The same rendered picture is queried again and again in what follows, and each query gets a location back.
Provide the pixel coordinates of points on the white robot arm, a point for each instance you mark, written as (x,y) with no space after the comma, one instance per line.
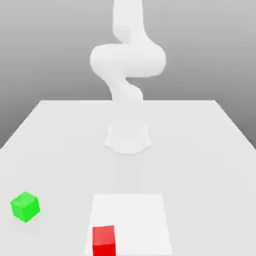
(128,60)

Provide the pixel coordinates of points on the small red cube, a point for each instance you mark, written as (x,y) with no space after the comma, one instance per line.
(104,240)

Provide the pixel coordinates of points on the small green cube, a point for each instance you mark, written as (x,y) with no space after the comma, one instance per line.
(25,207)

